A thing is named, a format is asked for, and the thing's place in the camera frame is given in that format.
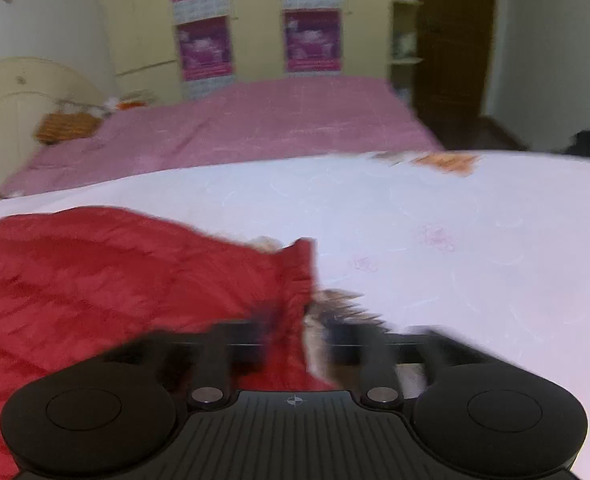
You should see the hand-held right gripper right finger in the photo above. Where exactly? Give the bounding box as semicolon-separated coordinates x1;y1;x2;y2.
320;321;482;407

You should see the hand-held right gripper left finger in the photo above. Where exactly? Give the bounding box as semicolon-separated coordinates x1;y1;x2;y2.
100;316;272;407

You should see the red puffer jacket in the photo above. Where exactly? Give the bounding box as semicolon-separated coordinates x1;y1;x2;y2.
0;206;343;480

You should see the floral white bed sheet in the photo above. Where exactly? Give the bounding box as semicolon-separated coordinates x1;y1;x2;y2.
0;149;590;480

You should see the pink covered bed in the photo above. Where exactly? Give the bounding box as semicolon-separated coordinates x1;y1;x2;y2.
0;75;446;197

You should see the orange woven bag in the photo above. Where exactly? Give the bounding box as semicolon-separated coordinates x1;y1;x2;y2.
34;110;102;147

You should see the cream wardrobe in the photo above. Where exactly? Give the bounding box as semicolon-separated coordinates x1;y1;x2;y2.
96;0;397;107

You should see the brown wooden door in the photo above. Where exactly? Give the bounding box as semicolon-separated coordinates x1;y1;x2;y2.
414;0;500;128

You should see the cream corner shelf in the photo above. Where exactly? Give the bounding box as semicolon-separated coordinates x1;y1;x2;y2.
389;0;424;108

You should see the cream curved headboard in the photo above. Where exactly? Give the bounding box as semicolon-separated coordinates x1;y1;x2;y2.
0;56;112;196

